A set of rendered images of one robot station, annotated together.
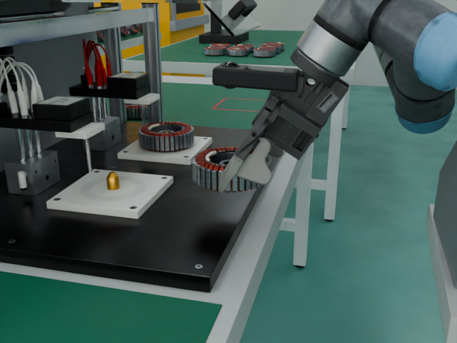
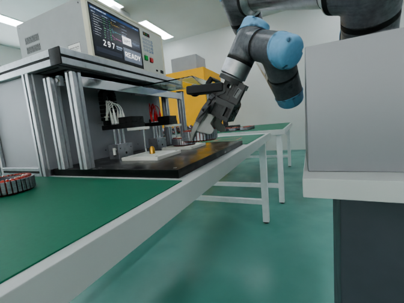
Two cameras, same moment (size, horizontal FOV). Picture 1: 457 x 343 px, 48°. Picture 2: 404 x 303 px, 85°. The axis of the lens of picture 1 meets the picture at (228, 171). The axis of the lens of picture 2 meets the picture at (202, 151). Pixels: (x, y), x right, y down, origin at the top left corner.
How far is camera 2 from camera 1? 0.25 m
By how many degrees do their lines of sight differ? 16
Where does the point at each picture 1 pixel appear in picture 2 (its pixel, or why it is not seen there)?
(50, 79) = not seen: hidden behind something
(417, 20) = (266, 37)
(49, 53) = (137, 112)
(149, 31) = (180, 103)
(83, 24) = (144, 91)
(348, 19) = (239, 50)
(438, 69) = (278, 54)
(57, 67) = not seen: hidden behind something
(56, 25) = (130, 88)
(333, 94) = (239, 89)
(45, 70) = not seen: hidden behind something
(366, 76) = (300, 145)
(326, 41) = (231, 62)
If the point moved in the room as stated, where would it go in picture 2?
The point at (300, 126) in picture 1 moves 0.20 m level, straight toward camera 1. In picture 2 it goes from (225, 104) to (203, 100)
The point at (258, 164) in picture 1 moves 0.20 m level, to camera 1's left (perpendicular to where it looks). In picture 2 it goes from (207, 125) to (140, 131)
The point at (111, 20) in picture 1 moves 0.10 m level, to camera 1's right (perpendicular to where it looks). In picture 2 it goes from (159, 92) to (180, 90)
